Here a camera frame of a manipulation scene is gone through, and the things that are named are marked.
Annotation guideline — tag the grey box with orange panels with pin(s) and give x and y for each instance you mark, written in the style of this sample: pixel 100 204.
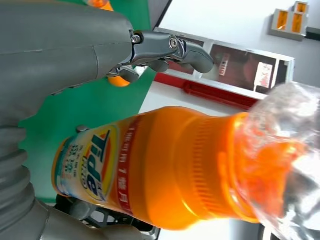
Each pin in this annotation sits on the grey box with orange panels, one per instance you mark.
pixel 287 21

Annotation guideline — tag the red framed wall cabinet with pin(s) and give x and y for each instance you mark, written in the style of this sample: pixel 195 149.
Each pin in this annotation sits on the red framed wall cabinet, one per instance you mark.
pixel 212 91

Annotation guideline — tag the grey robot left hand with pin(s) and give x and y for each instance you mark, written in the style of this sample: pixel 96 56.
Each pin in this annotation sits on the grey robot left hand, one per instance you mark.
pixel 62 39

